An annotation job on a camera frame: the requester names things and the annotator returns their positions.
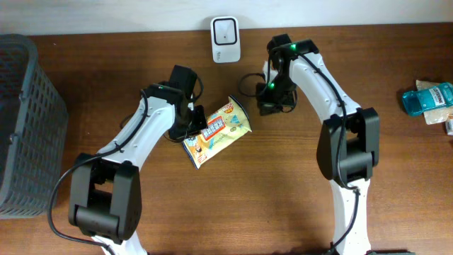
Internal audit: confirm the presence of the yellow wet wipes pack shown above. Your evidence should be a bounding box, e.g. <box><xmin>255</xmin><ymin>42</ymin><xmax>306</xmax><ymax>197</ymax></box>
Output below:
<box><xmin>183</xmin><ymin>95</ymin><xmax>252</xmax><ymax>169</ymax></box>

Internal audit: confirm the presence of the teal mouthwash bottle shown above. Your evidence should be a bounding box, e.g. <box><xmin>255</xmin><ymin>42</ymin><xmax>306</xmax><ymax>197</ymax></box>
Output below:
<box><xmin>402</xmin><ymin>82</ymin><xmax>452</xmax><ymax>116</ymax></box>

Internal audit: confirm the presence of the beige kraft paper pouch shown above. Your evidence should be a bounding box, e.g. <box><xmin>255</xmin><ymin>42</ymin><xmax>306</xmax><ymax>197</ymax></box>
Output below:
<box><xmin>415</xmin><ymin>80</ymin><xmax>452</xmax><ymax>125</ymax></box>

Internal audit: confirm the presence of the orange small snack packet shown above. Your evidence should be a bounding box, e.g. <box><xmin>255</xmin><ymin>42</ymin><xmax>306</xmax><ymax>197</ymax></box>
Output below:
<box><xmin>445</xmin><ymin>116</ymin><xmax>453</xmax><ymax>136</ymax></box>

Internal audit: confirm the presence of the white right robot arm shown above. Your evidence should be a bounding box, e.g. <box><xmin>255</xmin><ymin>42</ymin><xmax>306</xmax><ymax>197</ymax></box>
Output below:
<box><xmin>255</xmin><ymin>34</ymin><xmax>380</xmax><ymax>254</ymax></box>

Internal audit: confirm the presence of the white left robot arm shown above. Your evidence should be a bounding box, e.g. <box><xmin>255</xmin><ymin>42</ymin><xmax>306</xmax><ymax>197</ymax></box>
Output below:
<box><xmin>68</xmin><ymin>65</ymin><xmax>207</xmax><ymax>254</ymax></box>

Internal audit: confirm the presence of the white barcode scanner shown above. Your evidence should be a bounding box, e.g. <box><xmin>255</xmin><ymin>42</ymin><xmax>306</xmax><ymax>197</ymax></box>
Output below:
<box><xmin>210</xmin><ymin>16</ymin><xmax>241</xmax><ymax>64</ymax></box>

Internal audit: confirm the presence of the dark grey mesh basket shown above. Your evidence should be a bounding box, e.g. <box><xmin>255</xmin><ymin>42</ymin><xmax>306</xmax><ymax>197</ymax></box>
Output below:
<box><xmin>1</xmin><ymin>34</ymin><xmax>69</xmax><ymax>220</ymax></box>

